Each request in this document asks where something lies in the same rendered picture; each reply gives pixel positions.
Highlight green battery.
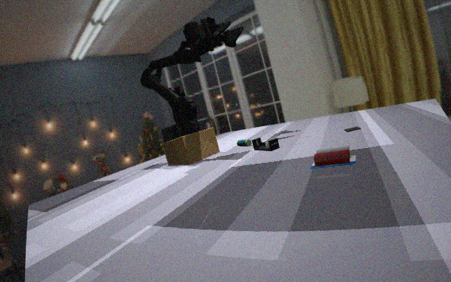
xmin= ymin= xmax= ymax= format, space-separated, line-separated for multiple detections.
xmin=237 ymin=139 xmax=251 ymax=146

